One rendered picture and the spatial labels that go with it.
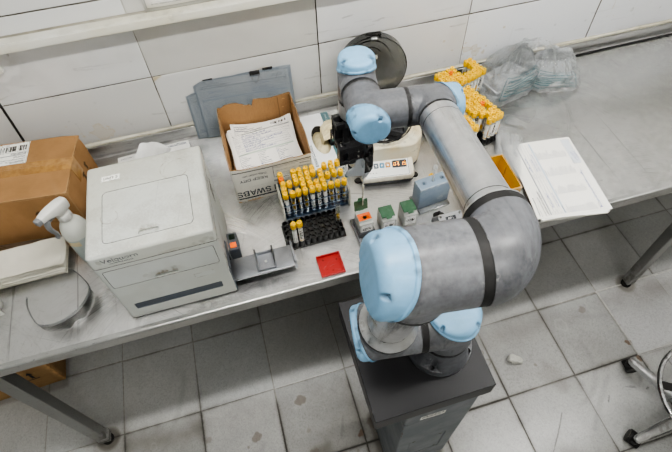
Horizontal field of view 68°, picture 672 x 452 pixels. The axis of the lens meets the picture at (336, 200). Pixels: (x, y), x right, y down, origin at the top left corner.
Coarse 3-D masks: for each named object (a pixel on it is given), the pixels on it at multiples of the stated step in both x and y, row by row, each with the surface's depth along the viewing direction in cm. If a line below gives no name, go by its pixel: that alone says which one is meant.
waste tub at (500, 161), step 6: (492, 156) 147; (498, 156) 148; (498, 162) 150; (504, 162) 147; (498, 168) 151; (504, 168) 148; (510, 168) 144; (504, 174) 148; (510, 174) 145; (510, 180) 145; (516, 180) 142; (510, 186) 146; (516, 186) 143; (522, 186) 140
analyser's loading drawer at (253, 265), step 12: (264, 252) 135; (276, 252) 136; (288, 252) 136; (240, 264) 134; (252, 264) 134; (264, 264) 134; (276, 264) 134; (288, 264) 134; (240, 276) 132; (252, 276) 132
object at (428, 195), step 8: (432, 176) 143; (440, 176) 143; (416, 184) 142; (424, 184) 142; (432, 184) 141; (440, 184) 141; (448, 184) 143; (416, 192) 144; (424, 192) 141; (432, 192) 143; (440, 192) 145; (448, 192) 147; (416, 200) 146; (424, 200) 145; (432, 200) 146; (440, 200) 148; (424, 208) 147; (432, 208) 147
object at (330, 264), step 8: (320, 256) 139; (328, 256) 139; (336, 256) 139; (320, 264) 138; (328, 264) 138; (336, 264) 138; (320, 272) 136; (328, 272) 136; (336, 272) 135; (344, 272) 136
